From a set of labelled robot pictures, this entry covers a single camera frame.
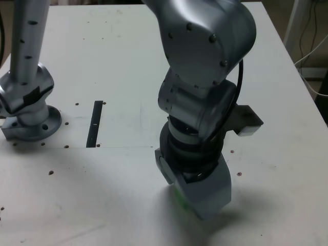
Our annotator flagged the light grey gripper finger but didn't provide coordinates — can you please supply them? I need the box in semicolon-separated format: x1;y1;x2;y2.
159;153;233;221

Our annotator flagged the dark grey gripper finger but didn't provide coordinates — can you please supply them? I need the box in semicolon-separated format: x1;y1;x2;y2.
155;148;168;181

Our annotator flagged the green cube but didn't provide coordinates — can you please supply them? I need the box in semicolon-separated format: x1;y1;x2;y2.
173;186;192;210

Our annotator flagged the black tape strip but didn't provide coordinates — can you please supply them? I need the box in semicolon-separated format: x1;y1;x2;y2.
86;100;104;149

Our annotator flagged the dark gripper camera mount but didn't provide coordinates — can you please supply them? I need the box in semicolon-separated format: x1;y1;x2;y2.
222;104;264;136

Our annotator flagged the white cable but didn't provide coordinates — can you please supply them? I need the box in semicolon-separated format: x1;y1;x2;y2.
294;33;328;97

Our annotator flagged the white metal frame leg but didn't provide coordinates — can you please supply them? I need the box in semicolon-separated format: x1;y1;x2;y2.
283;0;308;56

